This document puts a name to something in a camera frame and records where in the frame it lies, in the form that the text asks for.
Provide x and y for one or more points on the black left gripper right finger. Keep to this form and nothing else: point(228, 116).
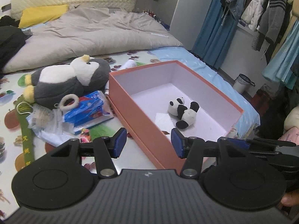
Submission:
point(192, 150)

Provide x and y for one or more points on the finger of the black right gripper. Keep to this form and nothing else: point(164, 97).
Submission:
point(240, 143)
point(271, 147)

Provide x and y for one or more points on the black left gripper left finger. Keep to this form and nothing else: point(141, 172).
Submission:
point(104, 149)

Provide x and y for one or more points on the small panda plush toy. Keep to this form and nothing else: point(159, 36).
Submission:
point(186, 115)

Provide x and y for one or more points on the blue plastic snack bag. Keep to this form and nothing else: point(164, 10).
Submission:
point(92, 110)

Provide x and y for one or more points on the clear plastic bag with mask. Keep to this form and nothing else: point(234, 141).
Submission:
point(48, 125)

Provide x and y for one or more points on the white trash bin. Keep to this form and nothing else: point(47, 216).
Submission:
point(242, 83)

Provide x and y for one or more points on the orange cardboard box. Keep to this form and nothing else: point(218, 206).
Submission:
point(152, 100)

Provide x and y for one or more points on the grey white penguin plush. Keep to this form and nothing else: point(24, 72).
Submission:
point(84, 75)

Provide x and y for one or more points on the blue curtain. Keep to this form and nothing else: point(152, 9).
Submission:
point(216, 35)

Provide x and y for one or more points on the grey duvet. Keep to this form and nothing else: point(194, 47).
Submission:
point(89, 31)

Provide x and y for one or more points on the hanging clothes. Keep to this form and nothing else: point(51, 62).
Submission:
point(265, 50)

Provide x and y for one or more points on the white wardrobe cabinet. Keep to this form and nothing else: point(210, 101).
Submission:
point(184, 17)

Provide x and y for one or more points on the black clothing pile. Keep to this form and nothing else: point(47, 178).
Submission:
point(12, 39)

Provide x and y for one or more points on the yellow pillow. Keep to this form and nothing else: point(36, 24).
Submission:
point(38, 15)

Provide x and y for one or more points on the fluffy white ring keychain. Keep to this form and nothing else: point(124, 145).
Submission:
point(68, 103)

